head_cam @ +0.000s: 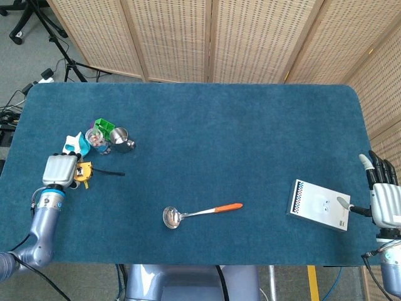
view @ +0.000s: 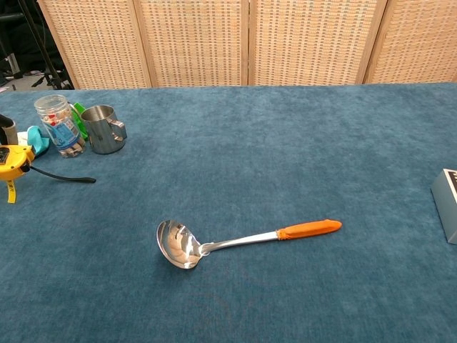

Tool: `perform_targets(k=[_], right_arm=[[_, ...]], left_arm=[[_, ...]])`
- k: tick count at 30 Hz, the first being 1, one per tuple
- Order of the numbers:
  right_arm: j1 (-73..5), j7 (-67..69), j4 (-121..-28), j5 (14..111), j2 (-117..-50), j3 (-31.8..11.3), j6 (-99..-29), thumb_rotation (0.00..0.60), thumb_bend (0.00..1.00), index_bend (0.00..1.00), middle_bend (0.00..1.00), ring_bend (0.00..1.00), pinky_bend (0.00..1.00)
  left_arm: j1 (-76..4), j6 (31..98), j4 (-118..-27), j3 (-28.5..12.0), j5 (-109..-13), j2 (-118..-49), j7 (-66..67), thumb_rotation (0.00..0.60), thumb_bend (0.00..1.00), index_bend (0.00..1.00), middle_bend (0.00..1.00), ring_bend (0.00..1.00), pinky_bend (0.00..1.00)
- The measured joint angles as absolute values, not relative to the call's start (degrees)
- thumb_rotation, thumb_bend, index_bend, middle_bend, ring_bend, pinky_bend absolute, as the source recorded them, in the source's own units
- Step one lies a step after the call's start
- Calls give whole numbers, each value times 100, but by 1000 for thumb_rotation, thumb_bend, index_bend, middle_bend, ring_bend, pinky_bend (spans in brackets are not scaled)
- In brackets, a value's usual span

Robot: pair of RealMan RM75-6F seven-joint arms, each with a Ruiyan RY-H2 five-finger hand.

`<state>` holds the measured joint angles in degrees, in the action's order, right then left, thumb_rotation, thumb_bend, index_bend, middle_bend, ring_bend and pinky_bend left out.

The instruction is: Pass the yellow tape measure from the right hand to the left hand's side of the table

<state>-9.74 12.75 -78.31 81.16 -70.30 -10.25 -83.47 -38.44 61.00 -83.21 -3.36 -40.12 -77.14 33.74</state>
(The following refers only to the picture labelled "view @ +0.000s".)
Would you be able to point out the green plastic basket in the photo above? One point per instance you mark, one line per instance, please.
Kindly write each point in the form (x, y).
(79, 119)

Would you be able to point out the stainless steel mug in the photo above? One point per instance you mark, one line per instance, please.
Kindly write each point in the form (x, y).
(100, 135)

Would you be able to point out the black office chair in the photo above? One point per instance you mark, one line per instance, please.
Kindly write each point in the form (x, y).
(12, 39)

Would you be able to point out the teal and white cloth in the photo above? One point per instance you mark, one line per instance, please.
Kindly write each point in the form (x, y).
(39, 141)

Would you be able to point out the wood rattan folding screen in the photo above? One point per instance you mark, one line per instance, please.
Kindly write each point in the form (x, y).
(193, 43)

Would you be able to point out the black tripod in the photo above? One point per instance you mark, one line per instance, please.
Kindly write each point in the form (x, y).
(39, 46)

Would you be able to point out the yellow tape measure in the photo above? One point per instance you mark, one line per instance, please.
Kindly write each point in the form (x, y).
(12, 164)

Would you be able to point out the blue table cloth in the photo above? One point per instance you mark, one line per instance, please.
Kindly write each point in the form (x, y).
(228, 303)

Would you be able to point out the grey white printed box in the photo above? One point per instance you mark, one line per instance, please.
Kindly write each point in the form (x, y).
(446, 211)

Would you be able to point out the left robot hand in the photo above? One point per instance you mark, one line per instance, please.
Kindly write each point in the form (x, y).
(7, 132)

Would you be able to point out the clear plastic jar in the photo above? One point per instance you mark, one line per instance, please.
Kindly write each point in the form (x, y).
(60, 125)

